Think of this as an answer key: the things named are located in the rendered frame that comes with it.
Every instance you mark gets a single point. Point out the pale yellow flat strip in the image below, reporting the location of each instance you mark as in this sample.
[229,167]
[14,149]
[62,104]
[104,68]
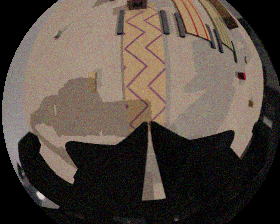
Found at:
[219,26]

